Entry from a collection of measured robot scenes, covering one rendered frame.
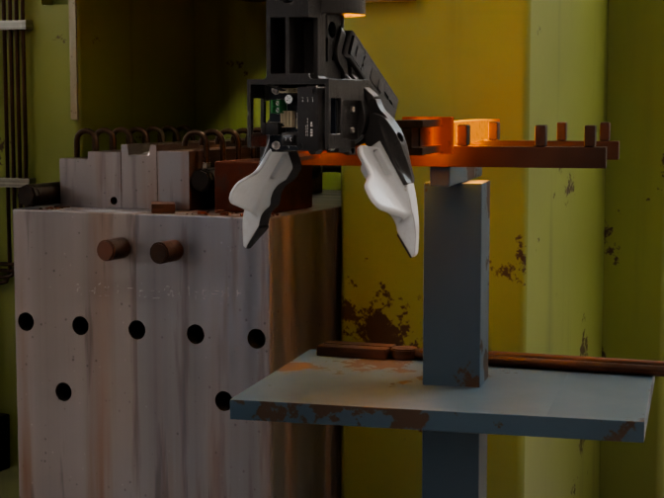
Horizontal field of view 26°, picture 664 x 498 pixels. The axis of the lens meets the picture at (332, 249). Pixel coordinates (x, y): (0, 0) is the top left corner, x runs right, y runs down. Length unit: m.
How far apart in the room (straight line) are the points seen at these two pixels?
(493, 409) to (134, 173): 0.71
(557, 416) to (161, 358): 0.65
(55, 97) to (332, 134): 1.12
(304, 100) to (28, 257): 0.92
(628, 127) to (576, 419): 0.96
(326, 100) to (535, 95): 0.83
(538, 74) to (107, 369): 0.67
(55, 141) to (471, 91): 0.64
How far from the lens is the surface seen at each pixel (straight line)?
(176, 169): 1.88
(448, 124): 1.33
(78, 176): 1.96
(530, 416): 1.37
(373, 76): 1.16
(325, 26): 1.11
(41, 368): 1.95
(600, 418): 1.36
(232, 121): 2.38
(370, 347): 1.65
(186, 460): 1.86
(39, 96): 2.16
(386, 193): 1.09
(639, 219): 2.26
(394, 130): 1.11
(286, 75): 1.08
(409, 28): 1.89
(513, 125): 1.84
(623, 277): 2.27
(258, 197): 1.16
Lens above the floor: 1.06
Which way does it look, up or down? 6 degrees down
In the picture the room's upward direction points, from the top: straight up
